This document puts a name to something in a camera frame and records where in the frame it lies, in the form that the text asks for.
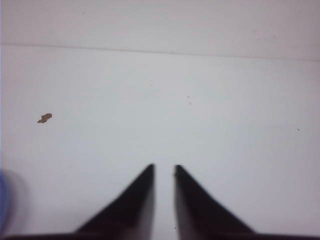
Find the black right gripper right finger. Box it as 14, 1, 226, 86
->
174, 165, 255, 237

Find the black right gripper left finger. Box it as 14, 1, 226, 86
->
76, 164, 155, 237

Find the blue round plate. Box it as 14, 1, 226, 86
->
0, 169, 11, 230

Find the small brown table stain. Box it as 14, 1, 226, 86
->
37, 113, 53, 124

